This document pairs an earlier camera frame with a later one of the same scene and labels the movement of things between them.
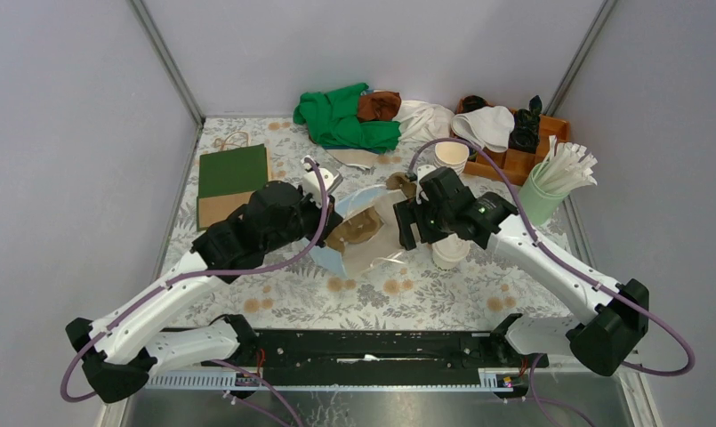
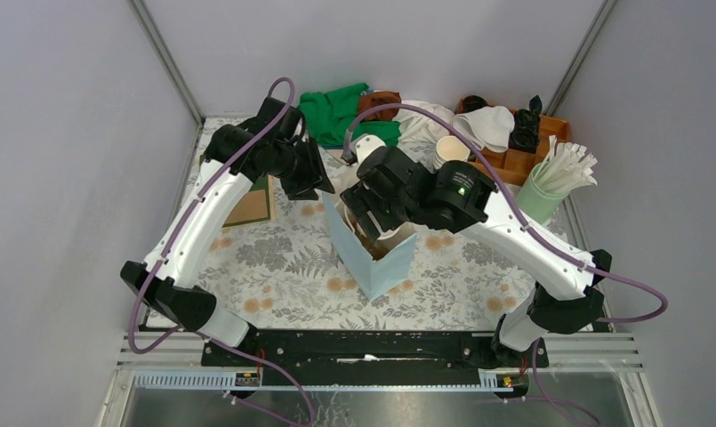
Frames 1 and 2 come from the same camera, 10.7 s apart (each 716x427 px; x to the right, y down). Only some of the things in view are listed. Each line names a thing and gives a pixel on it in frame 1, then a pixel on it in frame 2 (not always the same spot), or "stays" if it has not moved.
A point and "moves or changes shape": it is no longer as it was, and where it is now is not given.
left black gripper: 308,198 → 314,175
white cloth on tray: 489,126 stays
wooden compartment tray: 514,165 stays
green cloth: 333,120 stays
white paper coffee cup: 447,253 → 382,244
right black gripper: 411,213 → 363,200
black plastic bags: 524,133 stays
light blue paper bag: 359,256 moves or changes shape
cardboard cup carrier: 356,230 → 375,248
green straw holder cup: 539,206 stays
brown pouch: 378,106 stays
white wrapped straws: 566,168 stays
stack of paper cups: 451,155 stays
